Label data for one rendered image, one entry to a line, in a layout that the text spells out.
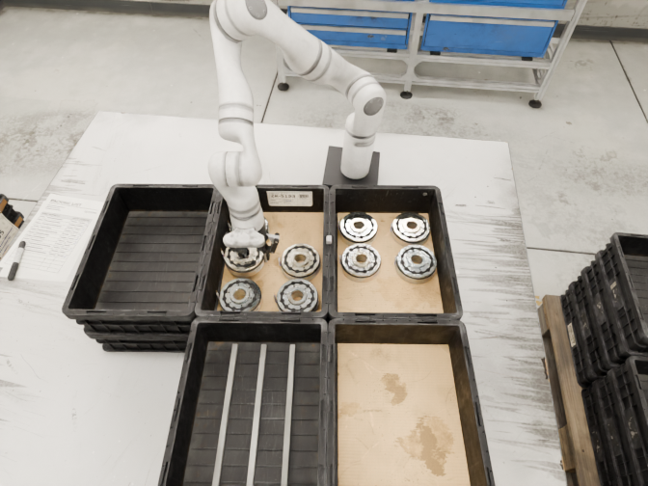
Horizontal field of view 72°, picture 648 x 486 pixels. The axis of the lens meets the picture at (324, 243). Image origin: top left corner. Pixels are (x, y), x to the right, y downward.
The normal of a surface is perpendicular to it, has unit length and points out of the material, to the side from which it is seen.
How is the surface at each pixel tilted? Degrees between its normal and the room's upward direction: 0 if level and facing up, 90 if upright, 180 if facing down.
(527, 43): 90
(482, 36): 90
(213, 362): 0
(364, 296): 0
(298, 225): 0
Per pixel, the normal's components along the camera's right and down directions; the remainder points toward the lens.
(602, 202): -0.01, -0.58
